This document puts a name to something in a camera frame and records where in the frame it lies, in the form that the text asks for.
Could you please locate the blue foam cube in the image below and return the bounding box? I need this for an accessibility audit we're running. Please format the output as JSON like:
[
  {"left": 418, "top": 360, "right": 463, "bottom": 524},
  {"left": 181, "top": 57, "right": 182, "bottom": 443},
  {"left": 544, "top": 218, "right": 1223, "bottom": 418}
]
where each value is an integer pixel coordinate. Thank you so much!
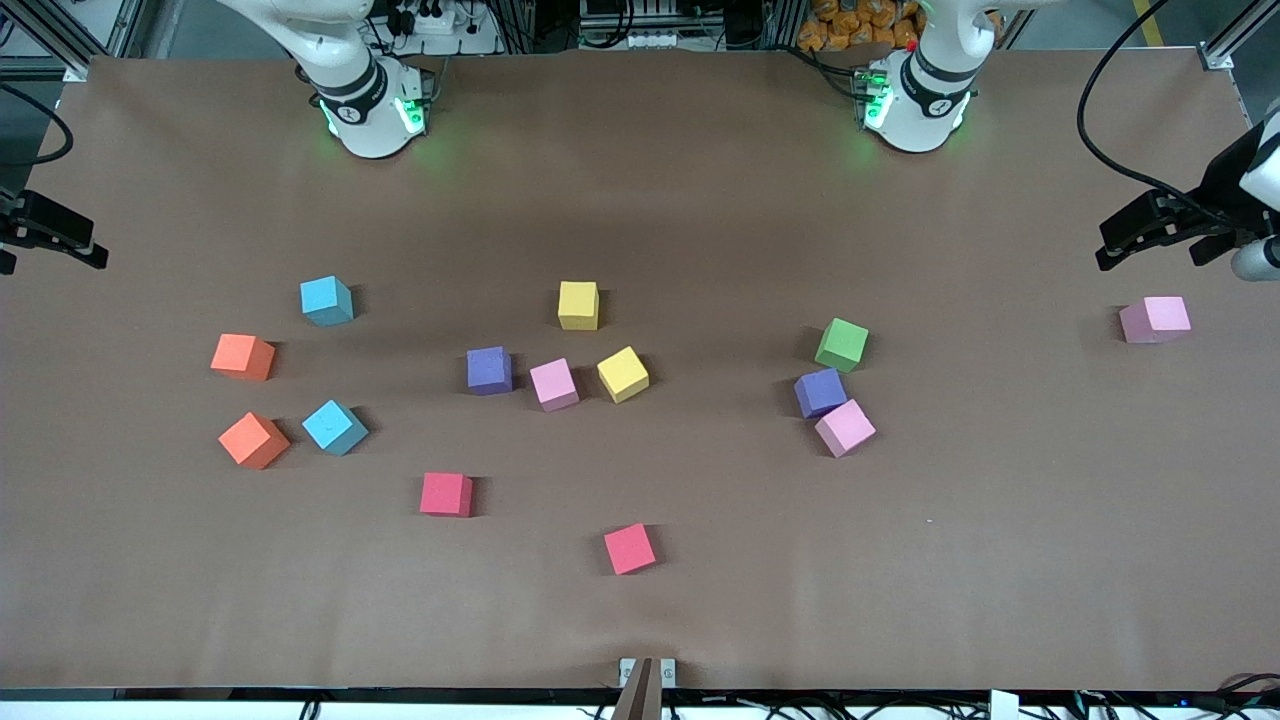
[
  {"left": 300, "top": 276, "right": 355, "bottom": 328},
  {"left": 302, "top": 399, "right": 370, "bottom": 457}
]

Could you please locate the grey electronics rack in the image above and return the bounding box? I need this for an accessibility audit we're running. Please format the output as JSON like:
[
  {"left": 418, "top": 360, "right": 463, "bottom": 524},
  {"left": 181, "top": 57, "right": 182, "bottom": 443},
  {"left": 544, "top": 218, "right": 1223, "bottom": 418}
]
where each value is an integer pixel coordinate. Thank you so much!
[{"left": 578, "top": 0, "right": 731, "bottom": 51}]

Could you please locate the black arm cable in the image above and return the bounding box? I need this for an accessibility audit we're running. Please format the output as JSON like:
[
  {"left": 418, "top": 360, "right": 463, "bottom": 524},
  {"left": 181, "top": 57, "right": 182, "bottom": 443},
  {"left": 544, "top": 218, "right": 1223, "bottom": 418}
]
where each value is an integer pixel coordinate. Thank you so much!
[
  {"left": 0, "top": 85, "right": 74, "bottom": 167},
  {"left": 1077, "top": 0, "right": 1216, "bottom": 206}
]

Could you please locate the small metal bracket plate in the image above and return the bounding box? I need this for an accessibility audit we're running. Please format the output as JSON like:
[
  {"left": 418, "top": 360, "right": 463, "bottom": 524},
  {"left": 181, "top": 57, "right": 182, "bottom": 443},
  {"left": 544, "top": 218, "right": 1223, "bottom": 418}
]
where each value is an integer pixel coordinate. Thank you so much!
[{"left": 618, "top": 657, "right": 678, "bottom": 691}]

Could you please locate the white power strip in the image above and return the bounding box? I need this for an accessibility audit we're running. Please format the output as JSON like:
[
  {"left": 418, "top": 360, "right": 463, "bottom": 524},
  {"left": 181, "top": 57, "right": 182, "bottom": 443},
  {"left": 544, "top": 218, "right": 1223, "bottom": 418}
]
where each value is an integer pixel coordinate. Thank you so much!
[{"left": 372, "top": 0, "right": 501, "bottom": 56}]

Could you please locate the red foam cube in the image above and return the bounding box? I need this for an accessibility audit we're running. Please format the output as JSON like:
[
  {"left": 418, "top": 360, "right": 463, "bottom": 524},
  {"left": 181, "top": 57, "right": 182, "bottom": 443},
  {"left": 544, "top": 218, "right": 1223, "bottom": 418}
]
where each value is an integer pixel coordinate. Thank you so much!
[
  {"left": 419, "top": 472, "right": 475, "bottom": 519},
  {"left": 603, "top": 523, "right": 658, "bottom": 576}
]

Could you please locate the brown table cover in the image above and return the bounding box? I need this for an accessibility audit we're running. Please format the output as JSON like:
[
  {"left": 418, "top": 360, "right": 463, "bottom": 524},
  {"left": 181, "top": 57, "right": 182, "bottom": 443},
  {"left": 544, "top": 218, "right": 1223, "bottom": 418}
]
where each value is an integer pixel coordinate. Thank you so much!
[{"left": 0, "top": 48, "right": 1280, "bottom": 693}]

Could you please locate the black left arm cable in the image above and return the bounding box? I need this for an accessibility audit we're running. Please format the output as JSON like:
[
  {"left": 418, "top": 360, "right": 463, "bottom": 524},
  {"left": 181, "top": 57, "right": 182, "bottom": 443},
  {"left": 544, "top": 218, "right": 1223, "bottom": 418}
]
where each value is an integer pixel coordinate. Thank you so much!
[{"left": 1077, "top": 0, "right": 1216, "bottom": 206}]

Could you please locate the pink foam cube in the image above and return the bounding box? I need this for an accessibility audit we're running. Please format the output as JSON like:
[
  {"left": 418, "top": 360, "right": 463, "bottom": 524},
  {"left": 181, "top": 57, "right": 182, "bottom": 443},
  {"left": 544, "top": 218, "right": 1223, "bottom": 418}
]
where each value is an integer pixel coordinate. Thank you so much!
[
  {"left": 1118, "top": 296, "right": 1193, "bottom": 345},
  {"left": 529, "top": 358, "right": 581, "bottom": 413},
  {"left": 814, "top": 398, "right": 877, "bottom": 459}
]

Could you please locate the green foam cube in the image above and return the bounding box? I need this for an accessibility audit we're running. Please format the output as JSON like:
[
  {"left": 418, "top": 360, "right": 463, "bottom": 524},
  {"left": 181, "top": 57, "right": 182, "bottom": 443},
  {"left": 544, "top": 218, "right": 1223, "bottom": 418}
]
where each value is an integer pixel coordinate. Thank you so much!
[{"left": 814, "top": 318, "right": 870, "bottom": 374}]

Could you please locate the orange snack bag pile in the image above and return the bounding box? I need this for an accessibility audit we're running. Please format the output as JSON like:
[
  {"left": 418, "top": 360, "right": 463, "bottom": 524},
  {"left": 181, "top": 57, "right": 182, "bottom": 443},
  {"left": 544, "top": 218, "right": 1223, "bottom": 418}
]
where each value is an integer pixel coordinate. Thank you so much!
[{"left": 797, "top": 0, "right": 926, "bottom": 53}]

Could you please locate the purple foam cube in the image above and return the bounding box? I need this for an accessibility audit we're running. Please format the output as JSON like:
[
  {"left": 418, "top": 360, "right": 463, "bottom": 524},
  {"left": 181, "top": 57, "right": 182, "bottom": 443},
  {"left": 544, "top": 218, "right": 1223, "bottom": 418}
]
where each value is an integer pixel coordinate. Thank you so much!
[
  {"left": 794, "top": 367, "right": 849, "bottom": 420},
  {"left": 466, "top": 346, "right": 514, "bottom": 396}
]

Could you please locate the brown camera pole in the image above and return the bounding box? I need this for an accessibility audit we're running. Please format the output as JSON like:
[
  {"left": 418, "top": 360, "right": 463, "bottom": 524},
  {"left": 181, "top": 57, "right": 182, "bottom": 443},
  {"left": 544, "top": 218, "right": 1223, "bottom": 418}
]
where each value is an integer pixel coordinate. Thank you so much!
[{"left": 610, "top": 657, "right": 666, "bottom": 720}]

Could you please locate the aluminium frame post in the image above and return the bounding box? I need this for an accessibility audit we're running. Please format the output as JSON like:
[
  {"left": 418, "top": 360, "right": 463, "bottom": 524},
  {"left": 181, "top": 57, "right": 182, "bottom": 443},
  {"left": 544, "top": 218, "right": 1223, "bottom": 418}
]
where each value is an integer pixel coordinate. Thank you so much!
[
  {"left": 0, "top": 0, "right": 151, "bottom": 83},
  {"left": 1200, "top": 0, "right": 1280, "bottom": 71}
]

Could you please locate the orange foam cube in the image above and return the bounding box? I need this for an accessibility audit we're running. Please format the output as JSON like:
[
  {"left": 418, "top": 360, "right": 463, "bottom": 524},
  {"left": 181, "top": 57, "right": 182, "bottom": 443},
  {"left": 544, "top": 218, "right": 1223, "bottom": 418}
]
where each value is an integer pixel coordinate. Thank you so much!
[
  {"left": 210, "top": 333, "right": 276, "bottom": 382},
  {"left": 218, "top": 411, "right": 291, "bottom": 471}
]

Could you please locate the yellow foam cube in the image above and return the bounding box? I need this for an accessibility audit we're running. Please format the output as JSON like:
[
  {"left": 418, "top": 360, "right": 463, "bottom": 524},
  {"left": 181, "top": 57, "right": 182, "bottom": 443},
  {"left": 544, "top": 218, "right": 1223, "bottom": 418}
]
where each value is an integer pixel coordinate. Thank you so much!
[
  {"left": 557, "top": 281, "right": 601, "bottom": 332},
  {"left": 597, "top": 346, "right": 651, "bottom": 405}
]

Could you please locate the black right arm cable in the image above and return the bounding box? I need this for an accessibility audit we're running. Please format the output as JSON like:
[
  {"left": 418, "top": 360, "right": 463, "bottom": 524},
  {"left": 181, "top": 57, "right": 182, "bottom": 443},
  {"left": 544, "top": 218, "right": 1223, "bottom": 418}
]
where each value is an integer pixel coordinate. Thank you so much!
[{"left": 0, "top": 85, "right": 74, "bottom": 167}]

